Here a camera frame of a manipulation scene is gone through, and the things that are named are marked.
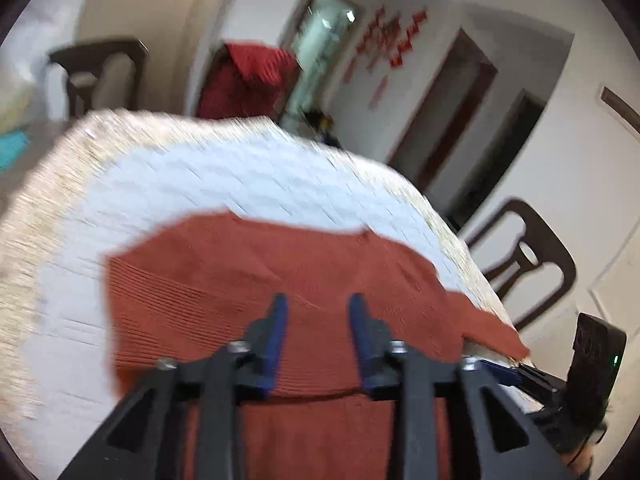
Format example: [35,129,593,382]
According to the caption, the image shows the red knit garment on chair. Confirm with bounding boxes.
[194,42,302,122]

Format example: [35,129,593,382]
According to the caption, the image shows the rust orange knit sweater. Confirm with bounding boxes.
[103,210,533,480]

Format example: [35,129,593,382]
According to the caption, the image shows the blue quilted lace tablecloth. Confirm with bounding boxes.
[1,110,508,479]

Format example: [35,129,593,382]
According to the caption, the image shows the dark wooden chair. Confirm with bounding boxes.
[48,37,149,119]
[466,197,577,330]

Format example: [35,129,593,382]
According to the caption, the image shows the red Chinese knot decorations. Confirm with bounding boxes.
[342,4,430,110]

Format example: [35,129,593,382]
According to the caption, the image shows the teal item on table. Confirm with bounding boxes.
[0,130,29,171]

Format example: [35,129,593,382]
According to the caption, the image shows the dark wooden chair right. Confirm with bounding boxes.
[466,197,577,330]

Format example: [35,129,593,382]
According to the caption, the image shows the dark wooden chair far left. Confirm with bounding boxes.
[48,37,149,119]

